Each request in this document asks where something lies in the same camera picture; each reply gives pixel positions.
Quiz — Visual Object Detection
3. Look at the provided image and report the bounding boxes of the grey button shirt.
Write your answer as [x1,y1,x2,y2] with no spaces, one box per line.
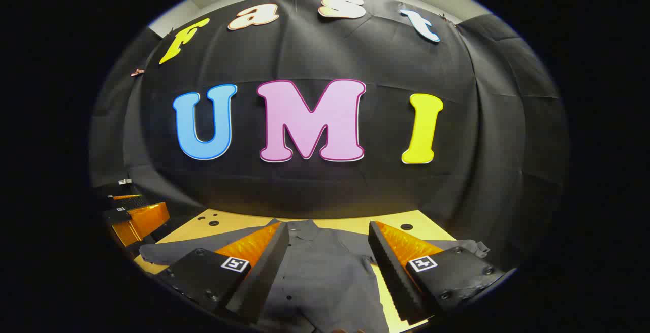
[138,218,491,333]

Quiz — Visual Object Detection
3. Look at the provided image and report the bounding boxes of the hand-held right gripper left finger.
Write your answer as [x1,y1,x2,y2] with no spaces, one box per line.
[155,220,290,324]

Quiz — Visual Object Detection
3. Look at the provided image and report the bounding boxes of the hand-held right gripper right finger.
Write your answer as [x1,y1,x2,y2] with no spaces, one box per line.
[368,220,507,326]

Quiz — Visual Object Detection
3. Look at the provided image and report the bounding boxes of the black backdrop cloth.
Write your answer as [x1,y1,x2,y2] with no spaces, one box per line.
[90,0,569,273]

